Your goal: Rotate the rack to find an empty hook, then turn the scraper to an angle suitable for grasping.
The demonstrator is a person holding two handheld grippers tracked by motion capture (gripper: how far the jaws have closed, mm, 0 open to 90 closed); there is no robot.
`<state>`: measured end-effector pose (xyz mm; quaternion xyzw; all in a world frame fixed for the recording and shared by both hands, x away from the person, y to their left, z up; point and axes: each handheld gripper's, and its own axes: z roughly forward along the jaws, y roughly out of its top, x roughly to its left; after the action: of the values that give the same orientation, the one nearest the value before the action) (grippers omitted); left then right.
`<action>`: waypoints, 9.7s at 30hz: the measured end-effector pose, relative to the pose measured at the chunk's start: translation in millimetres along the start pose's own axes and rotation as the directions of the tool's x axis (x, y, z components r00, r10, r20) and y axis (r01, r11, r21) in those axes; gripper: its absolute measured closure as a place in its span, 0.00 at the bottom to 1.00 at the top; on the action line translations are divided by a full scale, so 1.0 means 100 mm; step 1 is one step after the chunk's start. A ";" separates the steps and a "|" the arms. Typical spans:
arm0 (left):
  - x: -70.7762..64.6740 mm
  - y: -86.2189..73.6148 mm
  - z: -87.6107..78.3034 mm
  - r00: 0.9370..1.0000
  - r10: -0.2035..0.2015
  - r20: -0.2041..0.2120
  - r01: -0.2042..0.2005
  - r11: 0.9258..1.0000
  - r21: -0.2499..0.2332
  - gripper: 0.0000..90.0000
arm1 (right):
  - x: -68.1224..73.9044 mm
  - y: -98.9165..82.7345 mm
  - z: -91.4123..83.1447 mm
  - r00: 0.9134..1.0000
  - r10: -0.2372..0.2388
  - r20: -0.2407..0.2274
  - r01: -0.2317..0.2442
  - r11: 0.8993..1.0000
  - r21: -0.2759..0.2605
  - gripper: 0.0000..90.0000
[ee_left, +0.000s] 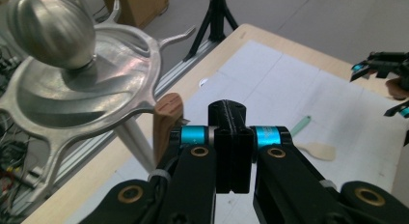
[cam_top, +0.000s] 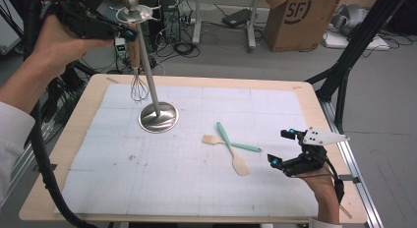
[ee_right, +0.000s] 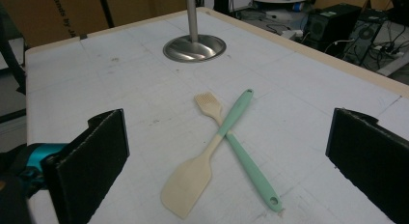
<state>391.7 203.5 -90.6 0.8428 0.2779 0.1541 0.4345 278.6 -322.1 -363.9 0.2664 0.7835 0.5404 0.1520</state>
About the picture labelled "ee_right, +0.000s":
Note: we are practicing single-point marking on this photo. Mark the metal utensil stand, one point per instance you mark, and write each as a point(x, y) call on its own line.
point(193, 48)

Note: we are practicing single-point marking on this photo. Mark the black frame post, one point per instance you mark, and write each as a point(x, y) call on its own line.
point(11, 60)
point(106, 8)

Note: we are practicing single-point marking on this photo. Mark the small cardboard box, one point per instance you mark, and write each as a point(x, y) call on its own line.
point(350, 0)

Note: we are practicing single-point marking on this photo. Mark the brown cardboard panel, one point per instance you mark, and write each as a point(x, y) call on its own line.
point(48, 14)

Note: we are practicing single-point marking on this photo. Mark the white grid mat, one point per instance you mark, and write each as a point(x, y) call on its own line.
point(128, 82)

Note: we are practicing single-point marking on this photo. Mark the white power strip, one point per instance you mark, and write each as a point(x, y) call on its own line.
point(291, 34)

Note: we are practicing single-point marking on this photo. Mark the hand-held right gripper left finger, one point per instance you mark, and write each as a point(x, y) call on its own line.
point(87, 162)

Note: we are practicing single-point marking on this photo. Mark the black computer tower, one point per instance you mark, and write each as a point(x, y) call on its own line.
point(368, 37)
point(331, 27)

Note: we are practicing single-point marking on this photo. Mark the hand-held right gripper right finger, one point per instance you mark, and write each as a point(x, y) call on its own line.
point(369, 162)

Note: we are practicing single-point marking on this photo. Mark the white metal stand leg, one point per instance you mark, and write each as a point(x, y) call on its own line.
point(394, 66)

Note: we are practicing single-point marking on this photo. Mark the black tape piece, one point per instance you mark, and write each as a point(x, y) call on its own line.
point(83, 36)

